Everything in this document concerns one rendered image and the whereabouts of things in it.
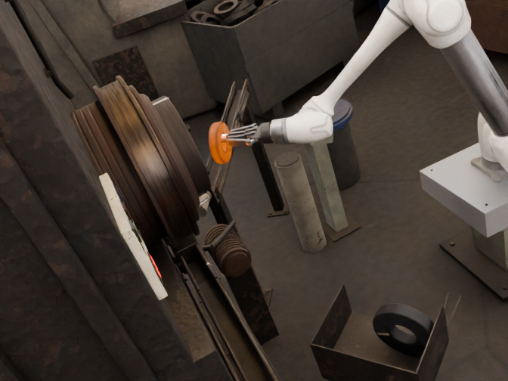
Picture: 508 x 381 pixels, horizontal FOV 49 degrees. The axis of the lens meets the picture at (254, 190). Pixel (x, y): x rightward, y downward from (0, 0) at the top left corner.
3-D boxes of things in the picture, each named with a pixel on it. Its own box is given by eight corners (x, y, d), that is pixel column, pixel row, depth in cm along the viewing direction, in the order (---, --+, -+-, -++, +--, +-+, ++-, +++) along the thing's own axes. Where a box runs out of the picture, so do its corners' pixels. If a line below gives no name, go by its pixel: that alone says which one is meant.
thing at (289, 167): (309, 256, 265) (280, 169, 237) (298, 244, 275) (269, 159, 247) (330, 245, 267) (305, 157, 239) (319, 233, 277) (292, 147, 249)
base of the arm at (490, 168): (506, 142, 218) (505, 130, 216) (543, 165, 199) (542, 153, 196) (463, 159, 218) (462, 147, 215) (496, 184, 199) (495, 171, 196)
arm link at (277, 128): (292, 134, 201) (277, 136, 203) (286, 113, 196) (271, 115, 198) (289, 148, 194) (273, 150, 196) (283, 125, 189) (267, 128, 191)
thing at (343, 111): (328, 203, 294) (309, 136, 270) (301, 179, 320) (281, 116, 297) (378, 177, 300) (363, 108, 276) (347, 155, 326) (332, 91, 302)
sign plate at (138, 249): (159, 301, 110) (120, 233, 100) (131, 236, 131) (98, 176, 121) (169, 295, 110) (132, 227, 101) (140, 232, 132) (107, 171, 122)
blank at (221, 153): (224, 168, 209) (232, 168, 208) (207, 156, 195) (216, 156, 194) (224, 131, 213) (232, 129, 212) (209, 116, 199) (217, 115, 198)
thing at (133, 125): (194, 277, 141) (116, 119, 115) (151, 197, 179) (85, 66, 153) (217, 265, 142) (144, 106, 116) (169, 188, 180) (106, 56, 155)
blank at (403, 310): (444, 358, 131) (449, 348, 133) (419, 313, 125) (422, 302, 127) (388, 354, 141) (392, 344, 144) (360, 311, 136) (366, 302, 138)
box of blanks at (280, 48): (265, 129, 381) (230, 23, 339) (202, 108, 443) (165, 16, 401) (364, 62, 421) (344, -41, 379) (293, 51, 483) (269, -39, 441)
